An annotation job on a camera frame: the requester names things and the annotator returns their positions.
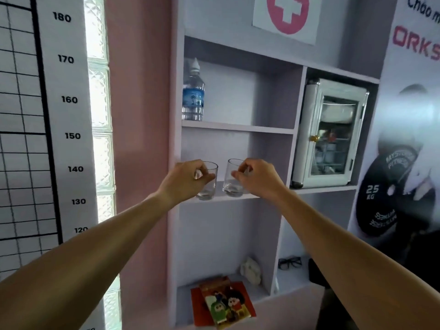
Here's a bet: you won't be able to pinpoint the person's left hand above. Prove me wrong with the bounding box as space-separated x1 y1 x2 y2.
157 159 216 206

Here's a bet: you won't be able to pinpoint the person's right hand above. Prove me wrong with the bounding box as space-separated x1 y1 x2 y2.
231 159 293 200

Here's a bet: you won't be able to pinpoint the clear drinking glass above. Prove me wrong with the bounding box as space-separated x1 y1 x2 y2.
193 161 219 201
222 159 254 198

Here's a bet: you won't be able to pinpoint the person's right forearm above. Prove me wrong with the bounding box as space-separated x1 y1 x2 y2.
273 187 440 330

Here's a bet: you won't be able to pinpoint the person's left forearm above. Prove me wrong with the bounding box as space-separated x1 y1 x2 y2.
0 190 172 330

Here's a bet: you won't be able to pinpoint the pale lilac shelf unit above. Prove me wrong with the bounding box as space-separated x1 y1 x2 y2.
168 0 399 330

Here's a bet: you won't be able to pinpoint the clear plastic water bottle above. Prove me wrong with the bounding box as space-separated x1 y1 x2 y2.
182 58 206 121

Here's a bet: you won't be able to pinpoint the crumpled white cloth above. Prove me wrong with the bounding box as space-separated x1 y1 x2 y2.
239 256 262 286

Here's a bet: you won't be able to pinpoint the white glass-door medicine cabinet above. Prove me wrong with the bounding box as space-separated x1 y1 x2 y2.
291 78 370 190

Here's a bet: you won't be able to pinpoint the black-framed eyeglasses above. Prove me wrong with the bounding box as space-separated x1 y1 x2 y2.
277 256 303 271

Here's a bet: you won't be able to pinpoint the glass block window strip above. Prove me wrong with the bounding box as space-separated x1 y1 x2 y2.
83 0 122 330

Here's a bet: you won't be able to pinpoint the white gauze pack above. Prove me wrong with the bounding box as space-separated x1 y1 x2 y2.
322 102 357 123

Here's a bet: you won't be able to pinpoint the cartoon print box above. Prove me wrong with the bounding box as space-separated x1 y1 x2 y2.
199 276 249 329

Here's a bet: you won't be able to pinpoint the white sign with red cross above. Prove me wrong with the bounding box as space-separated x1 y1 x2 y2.
252 0 324 45

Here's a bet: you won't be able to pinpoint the gym poster with weight plate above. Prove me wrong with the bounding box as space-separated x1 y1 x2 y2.
347 0 440 272

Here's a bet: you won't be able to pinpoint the white height chart with grid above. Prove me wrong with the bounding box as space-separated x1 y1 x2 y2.
0 0 101 330

